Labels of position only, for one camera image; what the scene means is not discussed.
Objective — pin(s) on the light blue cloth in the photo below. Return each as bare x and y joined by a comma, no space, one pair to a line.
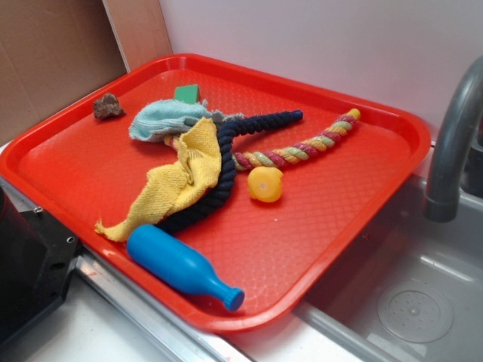
173,117

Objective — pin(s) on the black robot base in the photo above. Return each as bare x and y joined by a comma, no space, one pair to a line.
38,255

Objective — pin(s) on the brown cardboard panel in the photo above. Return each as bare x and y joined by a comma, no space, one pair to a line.
53,53

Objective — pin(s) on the red plastic tray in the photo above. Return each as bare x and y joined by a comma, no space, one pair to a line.
83,170

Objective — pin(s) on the grey faucet spout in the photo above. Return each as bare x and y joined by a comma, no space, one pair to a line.
456,163

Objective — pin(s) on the brown rock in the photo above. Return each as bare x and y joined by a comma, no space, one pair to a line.
108,106

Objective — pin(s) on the grey plastic sink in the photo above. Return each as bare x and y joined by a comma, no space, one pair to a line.
406,288

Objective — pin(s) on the yellow rubber duck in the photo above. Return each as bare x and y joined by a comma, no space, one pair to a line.
265,184

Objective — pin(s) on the yellow cloth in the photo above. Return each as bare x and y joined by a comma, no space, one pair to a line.
173,187

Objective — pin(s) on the blue plastic bottle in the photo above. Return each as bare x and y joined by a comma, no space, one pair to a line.
180,266

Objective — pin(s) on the metal rail edge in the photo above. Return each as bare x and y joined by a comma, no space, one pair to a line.
106,318

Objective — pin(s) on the green wooden block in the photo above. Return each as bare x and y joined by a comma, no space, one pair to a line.
187,93

